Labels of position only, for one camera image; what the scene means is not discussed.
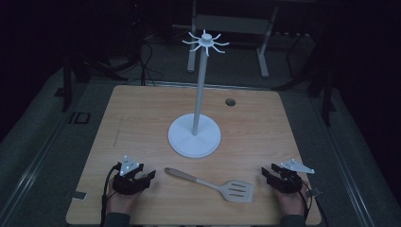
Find grey metal table frame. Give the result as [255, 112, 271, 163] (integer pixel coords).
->
[186, 0, 280, 79]

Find white utensil rack stand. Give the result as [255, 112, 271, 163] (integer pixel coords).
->
[167, 29, 230, 159]

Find person's right hand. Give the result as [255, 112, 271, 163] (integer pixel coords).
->
[276, 184, 309, 218]

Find black metal stand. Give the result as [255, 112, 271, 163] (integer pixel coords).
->
[272, 31, 340, 128]
[54, 46, 131, 114]

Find metal table bracket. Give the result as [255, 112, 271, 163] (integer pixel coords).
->
[305, 187, 323, 199]

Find black floor cables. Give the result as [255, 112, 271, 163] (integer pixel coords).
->
[135, 18, 178, 87]

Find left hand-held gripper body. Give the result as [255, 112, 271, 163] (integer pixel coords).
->
[112, 154, 149, 196]

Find black floor socket plate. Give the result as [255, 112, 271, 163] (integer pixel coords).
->
[68, 111, 92, 125]

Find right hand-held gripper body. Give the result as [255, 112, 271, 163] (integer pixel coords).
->
[271, 158, 316, 195]

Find person's left hand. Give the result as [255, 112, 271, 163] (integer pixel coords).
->
[106, 183, 144, 216]

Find slotted spatula with wooden handle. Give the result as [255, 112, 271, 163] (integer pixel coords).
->
[164, 166, 255, 204]

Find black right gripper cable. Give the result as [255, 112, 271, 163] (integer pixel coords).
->
[297, 178, 329, 227]

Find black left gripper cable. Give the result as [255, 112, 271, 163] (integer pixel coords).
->
[99, 163, 123, 227]

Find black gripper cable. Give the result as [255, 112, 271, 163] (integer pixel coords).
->
[297, 178, 329, 227]
[99, 163, 123, 227]

